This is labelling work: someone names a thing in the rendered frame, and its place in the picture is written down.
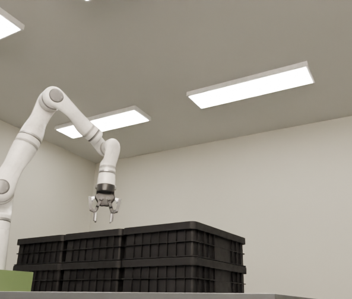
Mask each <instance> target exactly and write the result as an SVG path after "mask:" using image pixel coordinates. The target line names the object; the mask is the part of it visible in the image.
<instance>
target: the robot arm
mask: <svg viewBox="0 0 352 299"><path fill-rule="evenodd" d="M57 110H59V111H61V112H62V113H63V114H65V115H66V116H67V117H68V119H69V120H70V121H71V122H72V124H73V125H74V127H75V129H76V130H77V131H78V133H79V134H80V135H82V136H83V137H84V138H85V139H86V140H87V141H88V142H90V143H91V144H92V146H93V147H94V149H95V150H96V151H97V152H98V153H99V154H100V155H101V156H102V157H104V159H103V160H102V161H101V162H100V167H99V176H98V179H97V184H96V185H95V189H97V191H96V195H95V196H92V197H91V196H89V197H88V203H89V210H90V211H91V212H93V221H94V222H96V219H97V210H98V209H99V207H100V206H106V207H109V209H110V223H111V222H113V214H115V213H118V210H119V207H120V203H121V198H119V199H118V198H115V190H116V185H115V180H116V179H115V173H116V163H117V161H118V158H119V154H120V144H119V142H118V141H117V140H116V139H113V138H111V139H108V140H107V141H105V140H104V139H103V138H102V136H103V132H102V131H101V130H100V129H99V128H98V127H96V126H95V125H94V124H93V123H91V122H90V121H89V120H88V119H87V118H86V117H85V116H84V115H83V114H82V113H81V112H80V111H79V110H78V108H77V107H76V106H75V105H74V104H73V102H72V101H71V100H70V99H69V98H68V97H67V96H66V94H65V93H64V92H63V91H62V90H61V89H60V88H58V87H54V86H51V87H48V88H47V89H45V90H44V92H42V93H41V94H40V95H39V97H38V99H37V101H36V104H35V107H34V109H33V111H32V113H31V115H30V117H29V118H28V120H27V121H26V123H25V124H24V125H23V127H22V128H21V130H20V131H19V133H18V135H17V136H16V138H15V139H14V142H13V143H12V145H11V148H10V149H9V151H8V154H7V156H6V159H5V161H4V162H3V164H2V165H1V167H0V269H2V270H5V267H6V261H7V251H8V241H9V232H10V226H11V218H12V207H13V201H14V192H15V187H16V185H17V182H18V179H19V178H20V175H21V173H22V171H23V170H24V168H25V167H26V165H27V164H28V163H29V162H30V161H31V159H32V158H33V157H34V155H35V154H36V152H37V150H38V149H39V146H40V144H41V143H42V141H43V137H44V134H45V129H46V125H47V123H48V121H49V120H50V118H51V117H52V116H53V114H54V113H55V112H56V111H57ZM94 199H95V200H96V201H97V205H96V207H95V209H93V208H92V202H93V200H94ZM113 201H116V203H117V207H116V209H115V210H113V206H112V203H113Z"/></svg>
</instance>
